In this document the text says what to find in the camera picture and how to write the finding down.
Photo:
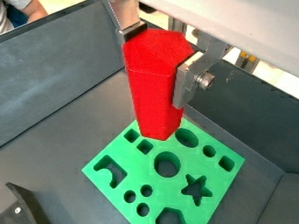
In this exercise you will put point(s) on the red hexagonal prism block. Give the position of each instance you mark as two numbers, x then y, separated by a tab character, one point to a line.
153	55

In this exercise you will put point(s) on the green shape sorter board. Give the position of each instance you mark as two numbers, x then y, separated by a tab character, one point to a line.
165	182

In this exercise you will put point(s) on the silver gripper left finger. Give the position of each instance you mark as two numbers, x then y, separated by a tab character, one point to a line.
123	12

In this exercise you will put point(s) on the black curved bracket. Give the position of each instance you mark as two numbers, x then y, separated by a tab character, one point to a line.
26	211

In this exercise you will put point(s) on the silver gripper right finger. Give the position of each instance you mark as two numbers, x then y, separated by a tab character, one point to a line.
193	72

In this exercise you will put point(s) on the person in background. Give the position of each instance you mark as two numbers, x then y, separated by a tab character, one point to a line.
19	12

